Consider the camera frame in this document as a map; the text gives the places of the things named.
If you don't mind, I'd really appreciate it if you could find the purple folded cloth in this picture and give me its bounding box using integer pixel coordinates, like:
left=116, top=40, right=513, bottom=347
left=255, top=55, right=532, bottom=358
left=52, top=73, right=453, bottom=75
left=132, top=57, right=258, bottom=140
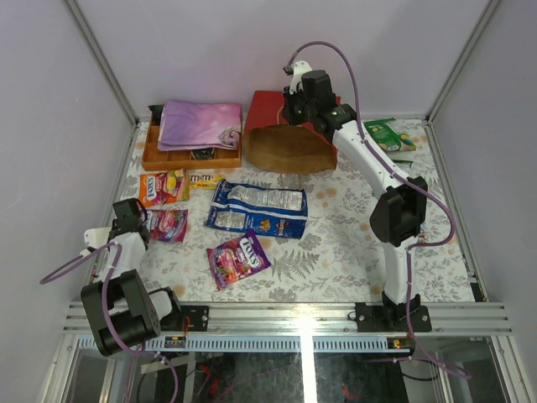
left=157, top=101, right=242, bottom=151

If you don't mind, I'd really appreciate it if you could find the purple candy packet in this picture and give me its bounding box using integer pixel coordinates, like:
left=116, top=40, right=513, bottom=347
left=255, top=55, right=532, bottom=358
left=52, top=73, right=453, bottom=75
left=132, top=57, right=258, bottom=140
left=206, top=229, right=271, bottom=290
left=146, top=209, right=188, bottom=243

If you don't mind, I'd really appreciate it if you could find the blue snack packet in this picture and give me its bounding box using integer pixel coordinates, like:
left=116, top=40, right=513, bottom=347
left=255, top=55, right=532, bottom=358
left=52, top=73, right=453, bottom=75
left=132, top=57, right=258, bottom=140
left=205, top=179, right=308, bottom=239

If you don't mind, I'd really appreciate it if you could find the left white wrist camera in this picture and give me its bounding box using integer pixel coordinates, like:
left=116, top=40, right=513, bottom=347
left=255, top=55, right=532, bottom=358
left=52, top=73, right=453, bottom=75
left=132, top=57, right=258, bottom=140
left=81, top=227, right=112, bottom=257

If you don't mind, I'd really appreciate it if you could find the red paper bag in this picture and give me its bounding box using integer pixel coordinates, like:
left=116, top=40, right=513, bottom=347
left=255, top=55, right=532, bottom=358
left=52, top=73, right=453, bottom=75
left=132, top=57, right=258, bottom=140
left=242, top=90, right=337, bottom=175

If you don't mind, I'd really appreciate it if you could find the orange wooden tray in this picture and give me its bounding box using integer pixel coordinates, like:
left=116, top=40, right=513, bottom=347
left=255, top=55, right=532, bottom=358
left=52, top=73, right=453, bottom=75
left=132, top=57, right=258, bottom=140
left=141, top=113, right=242, bottom=171

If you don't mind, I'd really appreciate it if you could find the yellow chocolate candy packet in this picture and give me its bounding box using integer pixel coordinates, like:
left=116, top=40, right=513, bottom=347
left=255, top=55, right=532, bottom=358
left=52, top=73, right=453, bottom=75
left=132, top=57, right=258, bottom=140
left=188, top=174, right=226, bottom=190

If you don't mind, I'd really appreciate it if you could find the green snack packet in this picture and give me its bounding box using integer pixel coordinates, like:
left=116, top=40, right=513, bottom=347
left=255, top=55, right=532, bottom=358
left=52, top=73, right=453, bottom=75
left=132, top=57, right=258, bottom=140
left=363, top=118, right=417, bottom=152
left=371, top=159, right=415, bottom=197

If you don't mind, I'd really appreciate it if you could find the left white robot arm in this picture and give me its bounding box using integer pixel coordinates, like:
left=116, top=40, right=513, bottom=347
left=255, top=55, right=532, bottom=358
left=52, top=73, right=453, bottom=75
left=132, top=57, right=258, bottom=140
left=81, top=198, right=184, bottom=357

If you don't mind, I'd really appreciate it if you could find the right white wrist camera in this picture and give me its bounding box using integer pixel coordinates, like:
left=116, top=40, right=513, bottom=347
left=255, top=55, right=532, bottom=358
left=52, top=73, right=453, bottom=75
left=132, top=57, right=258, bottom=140
left=283, top=60, right=312, bottom=95

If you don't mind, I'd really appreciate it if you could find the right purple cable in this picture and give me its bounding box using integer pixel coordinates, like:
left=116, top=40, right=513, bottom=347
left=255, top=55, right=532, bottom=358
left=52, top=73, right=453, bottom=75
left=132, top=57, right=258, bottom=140
left=283, top=40, right=473, bottom=382

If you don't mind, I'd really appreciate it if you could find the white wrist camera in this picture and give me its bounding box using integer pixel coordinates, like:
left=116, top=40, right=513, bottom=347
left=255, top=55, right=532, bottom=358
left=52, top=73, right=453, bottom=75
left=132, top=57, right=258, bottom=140
left=81, top=227, right=112, bottom=257
left=283, top=60, right=312, bottom=95

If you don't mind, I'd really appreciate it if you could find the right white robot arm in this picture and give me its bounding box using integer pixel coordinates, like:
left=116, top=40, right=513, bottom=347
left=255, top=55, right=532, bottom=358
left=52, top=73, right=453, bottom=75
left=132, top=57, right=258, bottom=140
left=283, top=62, right=428, bottom=332

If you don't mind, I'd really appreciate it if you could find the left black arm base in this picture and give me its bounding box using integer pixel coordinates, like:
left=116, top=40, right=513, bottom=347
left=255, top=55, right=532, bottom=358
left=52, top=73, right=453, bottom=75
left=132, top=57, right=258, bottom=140
left=163, top=305, right=210, bottom=333

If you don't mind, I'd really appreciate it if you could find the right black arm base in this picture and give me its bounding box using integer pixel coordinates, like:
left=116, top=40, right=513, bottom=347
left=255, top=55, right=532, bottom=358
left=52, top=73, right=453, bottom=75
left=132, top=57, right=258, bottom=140
left=355, top=293, right=432, bottom=333

